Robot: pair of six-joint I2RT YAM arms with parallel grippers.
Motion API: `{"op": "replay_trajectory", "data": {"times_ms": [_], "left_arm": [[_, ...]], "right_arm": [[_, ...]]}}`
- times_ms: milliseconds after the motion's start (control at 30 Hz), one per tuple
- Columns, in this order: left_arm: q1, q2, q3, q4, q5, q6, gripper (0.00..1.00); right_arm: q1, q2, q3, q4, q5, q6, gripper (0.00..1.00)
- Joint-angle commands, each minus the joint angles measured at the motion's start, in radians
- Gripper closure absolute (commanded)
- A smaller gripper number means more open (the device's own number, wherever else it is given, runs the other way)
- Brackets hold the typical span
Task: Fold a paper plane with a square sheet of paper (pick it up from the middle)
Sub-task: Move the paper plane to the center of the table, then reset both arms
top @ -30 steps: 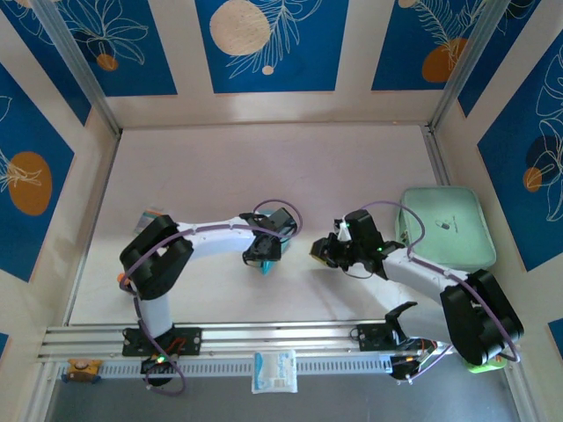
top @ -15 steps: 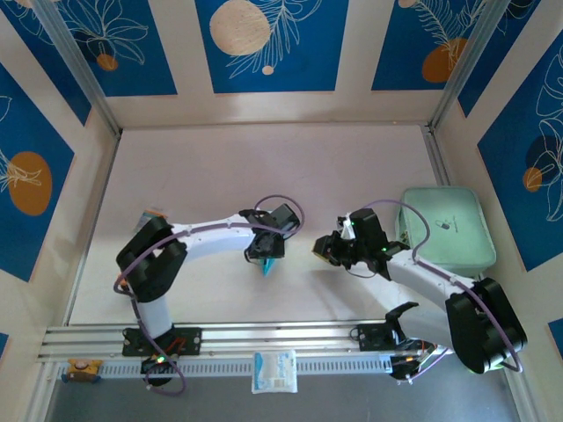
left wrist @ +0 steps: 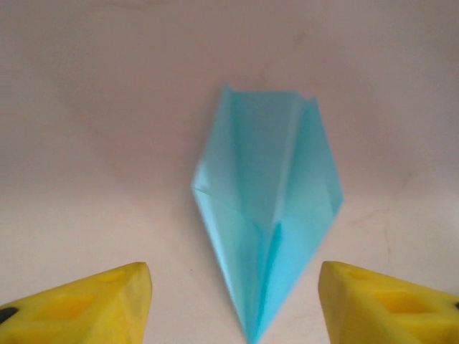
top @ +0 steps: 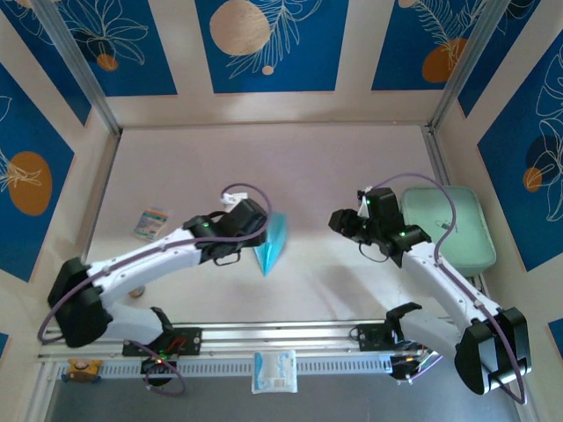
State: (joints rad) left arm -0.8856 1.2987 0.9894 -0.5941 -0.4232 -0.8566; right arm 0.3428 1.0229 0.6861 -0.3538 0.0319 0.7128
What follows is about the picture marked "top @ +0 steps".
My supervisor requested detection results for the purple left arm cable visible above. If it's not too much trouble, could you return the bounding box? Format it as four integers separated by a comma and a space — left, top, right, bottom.
37, 183, 273, 397

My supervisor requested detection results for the small printed sachet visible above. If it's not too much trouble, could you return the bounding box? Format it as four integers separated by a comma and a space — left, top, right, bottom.
133, 204, 171, 242

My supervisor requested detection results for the black controller board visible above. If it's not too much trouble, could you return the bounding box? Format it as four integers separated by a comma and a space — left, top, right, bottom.
139, 353, 179, 389
390, 351, 441, 383

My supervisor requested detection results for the aluminium frame post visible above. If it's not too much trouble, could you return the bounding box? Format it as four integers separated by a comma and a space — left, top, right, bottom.
428, 0, 514, 133
33, 0, 123, 135

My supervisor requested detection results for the white slotted cable duct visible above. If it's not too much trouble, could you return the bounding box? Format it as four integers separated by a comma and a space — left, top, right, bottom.
56, 353, 395, 381

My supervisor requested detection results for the white tissue pack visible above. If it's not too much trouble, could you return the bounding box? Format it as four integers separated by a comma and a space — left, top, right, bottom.
251, 350, 298, 395

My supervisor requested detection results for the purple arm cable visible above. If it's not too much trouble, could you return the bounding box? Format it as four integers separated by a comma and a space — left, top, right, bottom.
37, 183, 273, 397
362, 172, 529, 405

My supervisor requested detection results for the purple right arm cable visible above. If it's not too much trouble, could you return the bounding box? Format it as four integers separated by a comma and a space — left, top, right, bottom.
362, 172, 529, 405

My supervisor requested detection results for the aluminium mounting rail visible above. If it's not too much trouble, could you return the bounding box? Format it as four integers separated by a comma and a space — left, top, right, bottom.
37, 316, 523, 362

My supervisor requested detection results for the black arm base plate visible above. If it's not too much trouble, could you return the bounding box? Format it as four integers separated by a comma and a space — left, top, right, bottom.
355, 323, 399, 353
121, 325, 203, 357

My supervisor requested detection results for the light blue paper sheet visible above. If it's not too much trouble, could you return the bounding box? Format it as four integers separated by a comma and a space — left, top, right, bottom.
253, 212, 289, 277

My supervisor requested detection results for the aluminium side rail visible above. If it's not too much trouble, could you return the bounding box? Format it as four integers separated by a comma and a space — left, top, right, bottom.
64, 131, 123, 327
422, 124, 494, 317

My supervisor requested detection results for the mint green zipper pouch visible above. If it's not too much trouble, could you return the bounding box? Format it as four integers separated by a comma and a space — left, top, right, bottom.
402, 186, 497, 277

